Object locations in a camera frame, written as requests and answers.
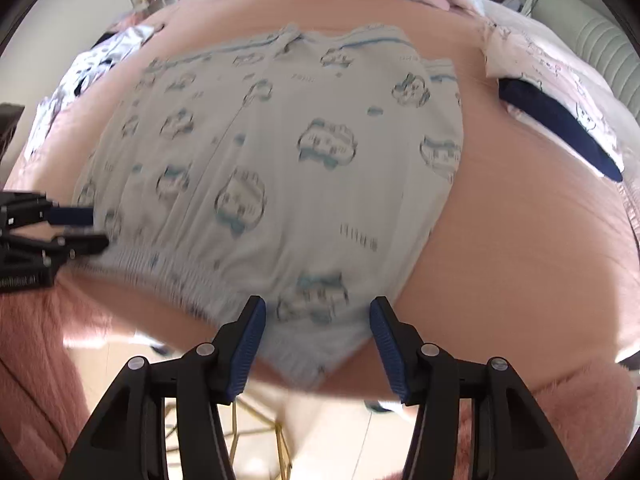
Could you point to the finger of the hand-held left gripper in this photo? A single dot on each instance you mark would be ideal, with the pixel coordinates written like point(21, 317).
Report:
point(72, 215)
point(80, 246)

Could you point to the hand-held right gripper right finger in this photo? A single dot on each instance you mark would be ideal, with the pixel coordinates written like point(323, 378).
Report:
point(387, 345)

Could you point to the white navy printed clothes pile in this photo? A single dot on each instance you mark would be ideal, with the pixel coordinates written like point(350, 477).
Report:
point(95, 70)

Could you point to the dark object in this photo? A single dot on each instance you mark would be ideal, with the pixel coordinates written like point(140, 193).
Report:
point(106, 37)

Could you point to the folded pink garment navy collar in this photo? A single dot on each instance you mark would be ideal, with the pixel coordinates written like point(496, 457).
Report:
point(540, 60)

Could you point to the pink bed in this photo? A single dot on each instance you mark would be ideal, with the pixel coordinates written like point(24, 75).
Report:
point(525, 260)

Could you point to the dark furniture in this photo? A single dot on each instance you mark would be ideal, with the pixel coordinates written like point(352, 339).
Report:
point(10, 130)

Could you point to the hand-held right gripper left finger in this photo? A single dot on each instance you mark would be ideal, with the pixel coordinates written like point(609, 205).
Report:
point(247, 345)

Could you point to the pink fluffy fabric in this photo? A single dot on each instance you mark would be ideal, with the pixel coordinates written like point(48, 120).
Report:
point(35, 360)

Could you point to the blue slipper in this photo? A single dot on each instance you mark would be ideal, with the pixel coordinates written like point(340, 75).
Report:
point(380, 406)

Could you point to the light blue printed pants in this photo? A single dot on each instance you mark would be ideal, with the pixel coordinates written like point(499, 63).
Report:
point(275, 185)

